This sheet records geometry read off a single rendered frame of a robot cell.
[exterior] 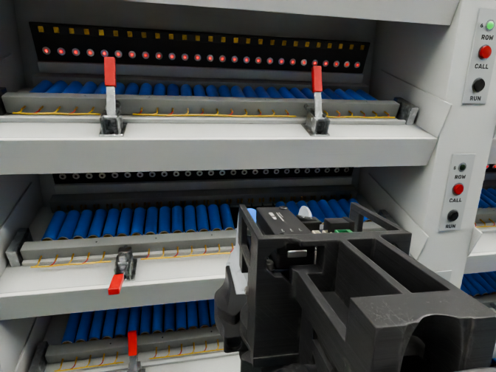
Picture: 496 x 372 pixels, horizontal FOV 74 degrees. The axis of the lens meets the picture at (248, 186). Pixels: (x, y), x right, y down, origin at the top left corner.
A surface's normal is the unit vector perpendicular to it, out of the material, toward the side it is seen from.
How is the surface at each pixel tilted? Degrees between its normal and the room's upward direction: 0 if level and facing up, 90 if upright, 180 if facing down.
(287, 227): 3
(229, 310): 3
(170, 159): 108
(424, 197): 90
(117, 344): 18
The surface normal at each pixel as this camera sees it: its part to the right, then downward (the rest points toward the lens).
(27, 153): 0.18, 0.54
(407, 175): -0.98, 0.04
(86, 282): 0.08, -0.84
